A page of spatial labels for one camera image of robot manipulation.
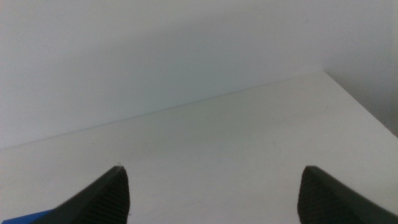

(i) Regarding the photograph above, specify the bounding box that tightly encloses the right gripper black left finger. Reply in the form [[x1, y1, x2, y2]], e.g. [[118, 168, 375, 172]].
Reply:
[[30, 166, 131, 224]]

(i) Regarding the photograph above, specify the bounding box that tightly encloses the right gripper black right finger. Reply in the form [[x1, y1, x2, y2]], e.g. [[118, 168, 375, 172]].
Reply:
[[297, 165, 398, 224]]

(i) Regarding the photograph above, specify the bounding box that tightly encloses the blue rectangular mat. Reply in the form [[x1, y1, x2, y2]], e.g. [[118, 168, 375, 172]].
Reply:
[[0, 209, 54, 224]]

